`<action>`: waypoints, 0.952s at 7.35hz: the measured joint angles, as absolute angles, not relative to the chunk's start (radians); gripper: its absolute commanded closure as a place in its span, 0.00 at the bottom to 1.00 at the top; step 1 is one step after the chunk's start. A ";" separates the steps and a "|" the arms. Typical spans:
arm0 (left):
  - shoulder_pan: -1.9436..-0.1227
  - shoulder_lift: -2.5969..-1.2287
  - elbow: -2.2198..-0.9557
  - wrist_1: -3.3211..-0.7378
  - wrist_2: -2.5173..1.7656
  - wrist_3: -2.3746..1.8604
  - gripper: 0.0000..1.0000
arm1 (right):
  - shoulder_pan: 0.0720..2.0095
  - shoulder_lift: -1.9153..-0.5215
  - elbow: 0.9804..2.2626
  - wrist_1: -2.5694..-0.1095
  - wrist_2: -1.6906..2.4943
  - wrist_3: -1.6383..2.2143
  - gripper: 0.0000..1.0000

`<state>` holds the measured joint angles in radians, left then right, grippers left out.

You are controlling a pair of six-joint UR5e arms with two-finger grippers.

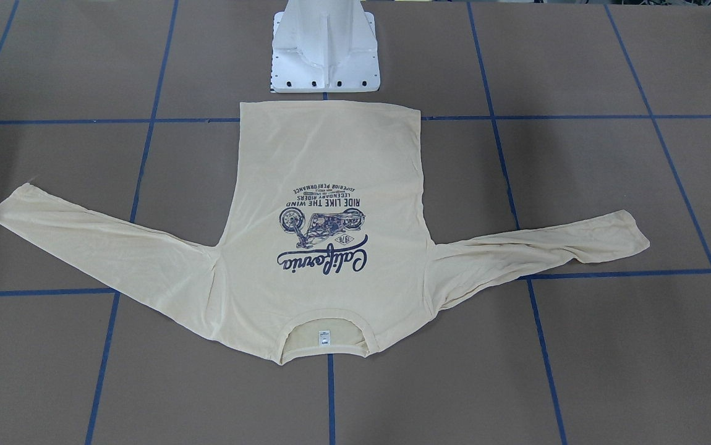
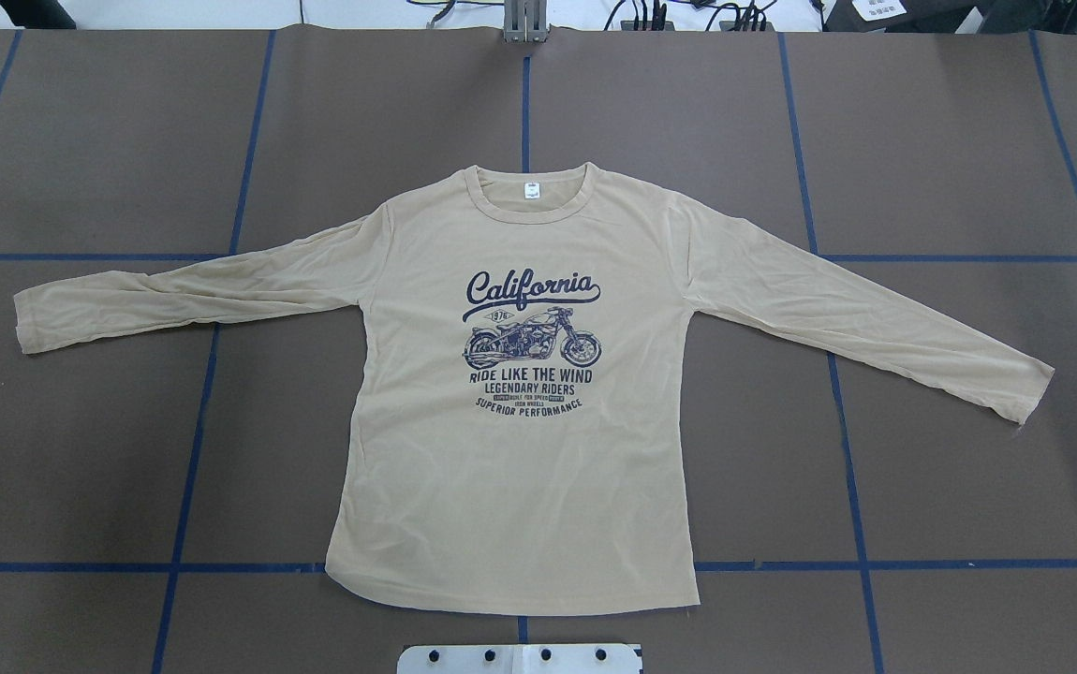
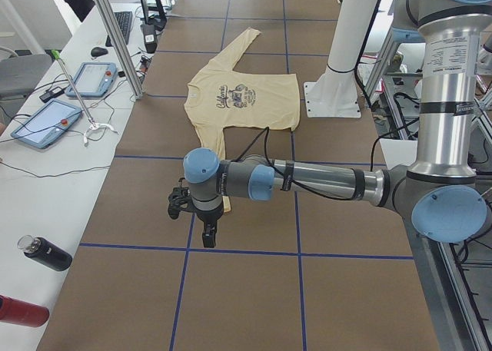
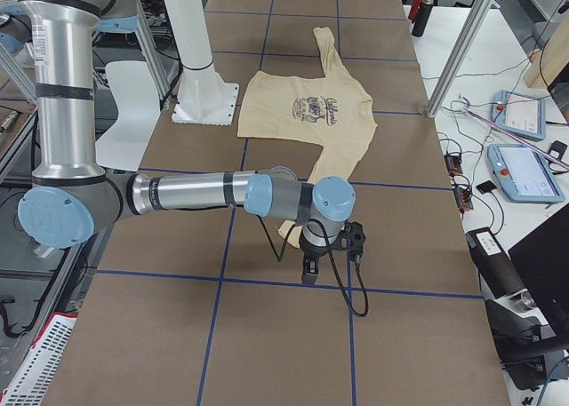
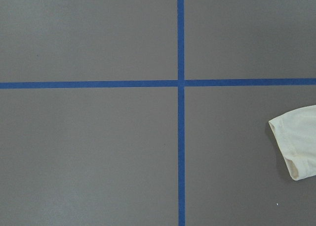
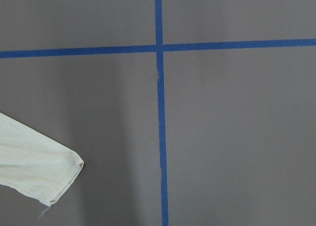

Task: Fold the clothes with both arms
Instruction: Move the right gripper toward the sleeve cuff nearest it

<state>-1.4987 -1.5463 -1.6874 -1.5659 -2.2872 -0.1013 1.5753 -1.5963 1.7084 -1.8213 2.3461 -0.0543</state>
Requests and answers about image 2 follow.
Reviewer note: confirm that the beige long-sleeve printed shirt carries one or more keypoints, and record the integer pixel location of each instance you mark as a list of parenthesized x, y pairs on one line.
[(515, 445)]

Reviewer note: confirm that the black device with label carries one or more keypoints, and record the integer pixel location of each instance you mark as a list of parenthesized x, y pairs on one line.
[(998, 17)]

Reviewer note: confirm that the grey aluminium frame post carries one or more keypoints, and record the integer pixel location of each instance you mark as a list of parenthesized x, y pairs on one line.
[(525, 21)]

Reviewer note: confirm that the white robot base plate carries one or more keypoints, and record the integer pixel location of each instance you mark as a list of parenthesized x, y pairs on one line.
[(523, 658)]

